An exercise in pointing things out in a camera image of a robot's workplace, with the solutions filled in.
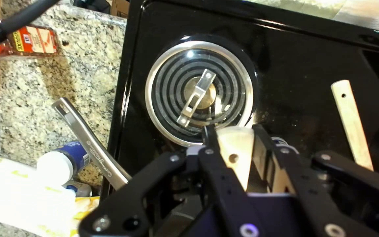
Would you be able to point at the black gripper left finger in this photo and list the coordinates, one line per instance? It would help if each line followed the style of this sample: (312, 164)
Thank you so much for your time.
(224, 193)

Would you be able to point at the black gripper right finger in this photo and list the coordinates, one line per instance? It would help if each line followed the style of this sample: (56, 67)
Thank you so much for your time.
(295, 189)

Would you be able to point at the glass pot lid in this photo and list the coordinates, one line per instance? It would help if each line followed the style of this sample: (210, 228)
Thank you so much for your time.
(198, 93)

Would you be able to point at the coil stove burner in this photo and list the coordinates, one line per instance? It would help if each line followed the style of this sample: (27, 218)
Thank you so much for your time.
(167, 74)

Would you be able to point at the black electric stove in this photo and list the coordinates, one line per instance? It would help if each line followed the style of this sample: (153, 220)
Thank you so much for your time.
(295, 57)

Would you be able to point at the dark grey open pot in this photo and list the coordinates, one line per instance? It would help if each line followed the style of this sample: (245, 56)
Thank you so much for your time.
(88, 140)

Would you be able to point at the white lid blue jar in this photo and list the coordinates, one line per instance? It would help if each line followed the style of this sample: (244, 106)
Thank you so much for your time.
(58, 166)

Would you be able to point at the orange lid chili jar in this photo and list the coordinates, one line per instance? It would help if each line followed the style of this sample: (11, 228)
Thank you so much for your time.
(32, 41)

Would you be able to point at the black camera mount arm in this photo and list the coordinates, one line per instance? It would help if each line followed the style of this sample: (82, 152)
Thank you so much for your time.
(23, 17)

